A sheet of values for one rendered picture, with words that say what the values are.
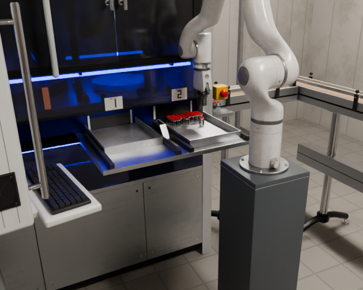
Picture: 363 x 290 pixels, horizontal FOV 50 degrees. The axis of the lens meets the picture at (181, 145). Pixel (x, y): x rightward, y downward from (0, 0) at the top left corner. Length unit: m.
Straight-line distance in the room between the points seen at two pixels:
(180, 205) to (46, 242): 0.72
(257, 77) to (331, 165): 1.28
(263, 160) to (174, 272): 1.08
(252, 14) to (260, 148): 0.48
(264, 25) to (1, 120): 0.90
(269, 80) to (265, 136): 0.21
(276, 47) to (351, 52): 3.07
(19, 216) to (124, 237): 0.92
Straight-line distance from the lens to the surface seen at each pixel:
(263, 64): 1.37
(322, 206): 2.69
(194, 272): 2.35
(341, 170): 2.48
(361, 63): 4.42
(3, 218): 1.33
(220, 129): 1.87
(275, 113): 1.44
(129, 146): 1.65
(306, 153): 2.66
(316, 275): 2.43
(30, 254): 2.07
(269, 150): 1.48
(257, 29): 1.44
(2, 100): 1.21
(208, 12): 1.71
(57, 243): 2.07
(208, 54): 1.81
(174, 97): 1.96
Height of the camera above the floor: 1.50
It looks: 22 degrees down
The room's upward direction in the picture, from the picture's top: 1 degrees counter-clockwise
